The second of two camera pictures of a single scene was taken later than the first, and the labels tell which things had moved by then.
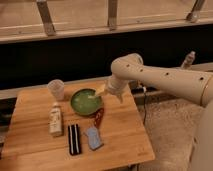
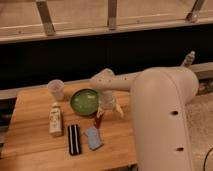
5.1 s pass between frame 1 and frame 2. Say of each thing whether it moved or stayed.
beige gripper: moved
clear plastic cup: stayed
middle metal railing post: stayed
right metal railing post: stayed
